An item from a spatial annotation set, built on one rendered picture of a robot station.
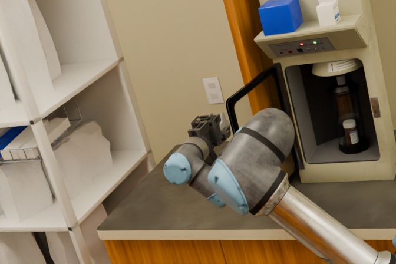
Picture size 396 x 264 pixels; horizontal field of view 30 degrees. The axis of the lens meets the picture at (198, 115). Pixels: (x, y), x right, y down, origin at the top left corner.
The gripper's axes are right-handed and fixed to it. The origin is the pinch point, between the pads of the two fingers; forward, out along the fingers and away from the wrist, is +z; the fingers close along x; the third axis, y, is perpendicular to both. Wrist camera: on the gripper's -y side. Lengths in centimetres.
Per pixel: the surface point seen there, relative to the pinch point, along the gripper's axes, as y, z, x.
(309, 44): 14.7, 23.1, -23.3
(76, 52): 10, 73, 99
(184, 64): -2, 73, 49
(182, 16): 18, 73, 44
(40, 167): -22, 24, 97
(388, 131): -21, 35, -39
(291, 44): 15.7, 22.1, -18.1
